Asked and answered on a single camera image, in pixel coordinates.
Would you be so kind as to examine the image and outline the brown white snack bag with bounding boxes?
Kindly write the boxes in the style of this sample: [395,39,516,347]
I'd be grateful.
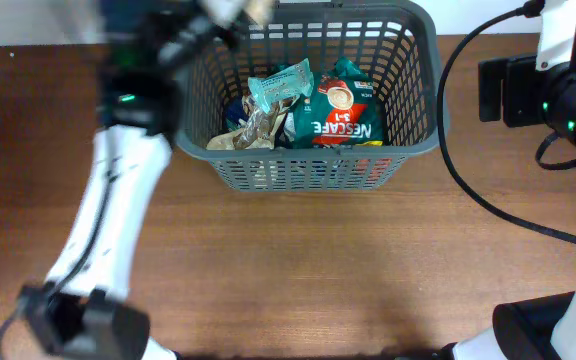
[206,94,299,151]

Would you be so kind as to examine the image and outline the blue tissue pack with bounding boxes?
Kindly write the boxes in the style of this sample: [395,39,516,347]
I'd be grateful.
[224,97,249,132]

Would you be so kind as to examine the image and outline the green Nescafe coffee bag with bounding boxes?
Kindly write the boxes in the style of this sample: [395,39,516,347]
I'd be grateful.
[276,57,385,149]

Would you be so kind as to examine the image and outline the teal small packet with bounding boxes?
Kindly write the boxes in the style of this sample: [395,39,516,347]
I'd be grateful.
[248,59,314,114]

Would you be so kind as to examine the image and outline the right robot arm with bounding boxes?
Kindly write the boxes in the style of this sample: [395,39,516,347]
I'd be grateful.
[438,132,576,359]

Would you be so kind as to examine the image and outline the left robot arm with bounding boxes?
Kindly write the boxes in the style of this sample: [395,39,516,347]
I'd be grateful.
[14,1,248,359]

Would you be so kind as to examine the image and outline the grey plastic basket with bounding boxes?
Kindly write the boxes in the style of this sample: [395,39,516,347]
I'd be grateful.
[176,1,449,192]

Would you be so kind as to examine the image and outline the right black cable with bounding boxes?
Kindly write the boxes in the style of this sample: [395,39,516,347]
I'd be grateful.
[435,0,576,256]

